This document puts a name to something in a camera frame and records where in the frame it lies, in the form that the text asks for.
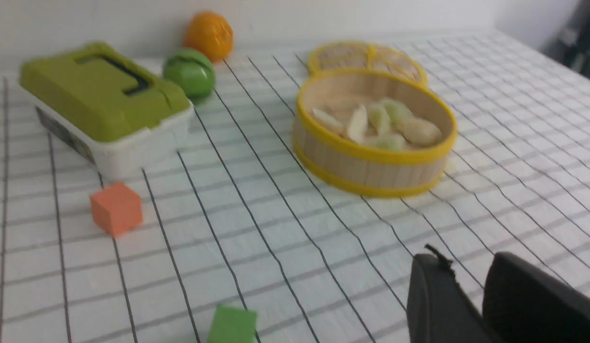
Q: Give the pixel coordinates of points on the orange toy tangerine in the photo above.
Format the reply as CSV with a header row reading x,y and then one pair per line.
x,y
209,33

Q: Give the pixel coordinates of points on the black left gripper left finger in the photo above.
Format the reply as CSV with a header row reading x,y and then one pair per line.
x,y
438,310

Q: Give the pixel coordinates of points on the orange foam cube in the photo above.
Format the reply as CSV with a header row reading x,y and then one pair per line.
x,y
116,209

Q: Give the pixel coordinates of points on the white checkered tablecloth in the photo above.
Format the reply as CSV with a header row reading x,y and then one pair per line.
x,y
233,218

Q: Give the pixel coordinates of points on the bamboo steamer lid yellow rim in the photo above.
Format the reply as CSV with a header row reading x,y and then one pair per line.
x,y
365,55

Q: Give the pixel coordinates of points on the green toy watermelon ball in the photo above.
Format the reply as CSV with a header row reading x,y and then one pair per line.
x,y
192,71

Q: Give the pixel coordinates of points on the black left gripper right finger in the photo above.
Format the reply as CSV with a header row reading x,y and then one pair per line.
x,y
526,305

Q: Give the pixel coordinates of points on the green lidded white box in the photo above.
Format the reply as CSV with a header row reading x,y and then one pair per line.
x,y
117,115

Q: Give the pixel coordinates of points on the bamboo steamer tray yellow rim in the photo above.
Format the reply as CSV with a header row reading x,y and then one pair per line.
x,y
364,170

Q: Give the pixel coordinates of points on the white dumpling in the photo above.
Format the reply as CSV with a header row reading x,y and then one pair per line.
x,y
328,121
420,132
358,125

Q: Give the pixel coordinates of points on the green-tinted dumpling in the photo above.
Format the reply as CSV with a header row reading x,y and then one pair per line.
x,y
379,118
390,142
397,111

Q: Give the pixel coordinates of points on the green foam cube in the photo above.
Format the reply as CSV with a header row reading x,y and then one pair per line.
x,y
232,325

